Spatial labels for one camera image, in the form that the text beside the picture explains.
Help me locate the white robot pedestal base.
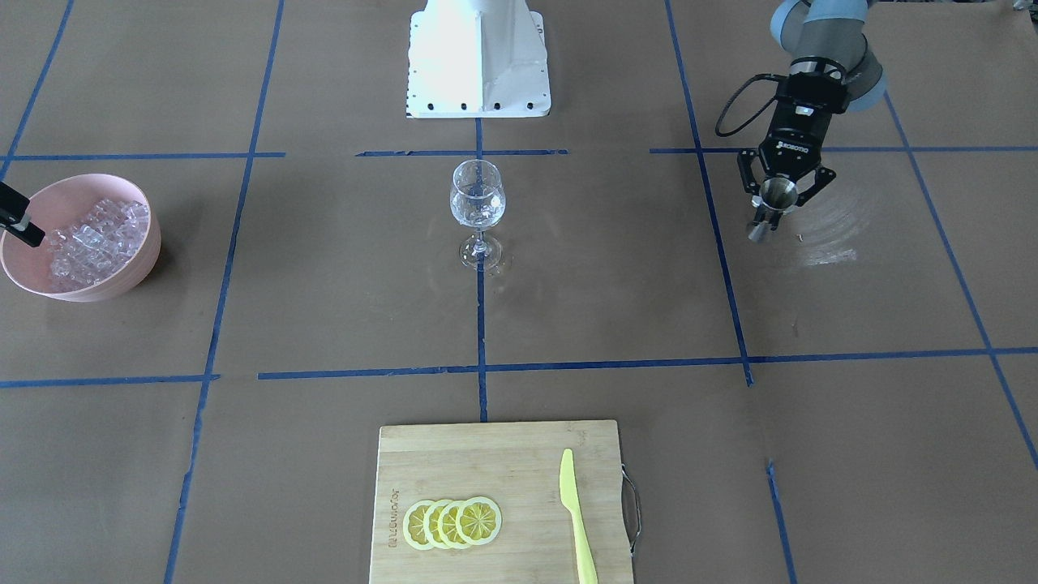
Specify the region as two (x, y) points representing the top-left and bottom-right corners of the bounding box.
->
(405, 1), (552, 119)

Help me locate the pink bowl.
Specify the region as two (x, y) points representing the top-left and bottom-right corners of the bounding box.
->
(2, 174), (161, 303)

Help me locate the yellow plastic knife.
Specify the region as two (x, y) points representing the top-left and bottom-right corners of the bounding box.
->
(559, 449), (599, 583)

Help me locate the pile of ice cubes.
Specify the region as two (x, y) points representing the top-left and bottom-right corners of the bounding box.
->
(45, 197), (151, 293)

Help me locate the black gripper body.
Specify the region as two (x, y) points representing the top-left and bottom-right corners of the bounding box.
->
(757, 75), (849, 180)

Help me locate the lemon slice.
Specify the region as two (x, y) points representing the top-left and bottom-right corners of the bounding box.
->
(422, 499), (453, 550)
(437, 501), (471, 550)
(404, 500), (435, 551)
(455, 496), (503, 546)

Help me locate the bamboo cutting board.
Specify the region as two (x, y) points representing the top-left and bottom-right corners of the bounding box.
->
(368, 420), (634, 583)

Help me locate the steel jigger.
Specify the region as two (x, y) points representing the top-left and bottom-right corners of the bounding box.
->
(748, 177), (800, 243)

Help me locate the clear wine glass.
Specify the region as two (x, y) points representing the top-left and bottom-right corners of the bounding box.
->
(449, 159), (507, 273)

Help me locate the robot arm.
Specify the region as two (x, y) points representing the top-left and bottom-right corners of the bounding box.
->
(738, 1), (887, 230)

